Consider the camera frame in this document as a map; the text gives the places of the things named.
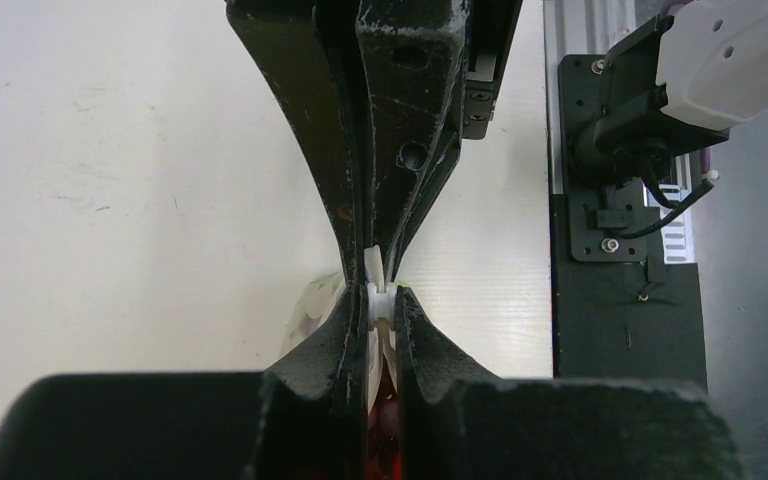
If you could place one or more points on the clear zip top bag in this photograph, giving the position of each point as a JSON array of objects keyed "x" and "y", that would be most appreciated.
[{"x": 317, "y": 301}]

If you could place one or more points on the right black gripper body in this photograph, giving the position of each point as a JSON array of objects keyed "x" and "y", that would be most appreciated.
[{"x": 491, "y": 30}]

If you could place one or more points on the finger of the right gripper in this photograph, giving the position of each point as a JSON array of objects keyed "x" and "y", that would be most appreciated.
[
  {"x": 300, "y": 48},
  {"x": 413, "y": 54}
]

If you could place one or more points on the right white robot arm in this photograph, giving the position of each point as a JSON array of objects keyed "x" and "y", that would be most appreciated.
[{"x": 676, "y": 84}]

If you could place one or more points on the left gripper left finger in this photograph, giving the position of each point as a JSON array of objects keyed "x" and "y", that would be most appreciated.
[{"x": 314, "y": 401}]

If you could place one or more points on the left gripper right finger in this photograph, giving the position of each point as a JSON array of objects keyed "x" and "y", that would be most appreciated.
[{"x": 433, "y": 375}]

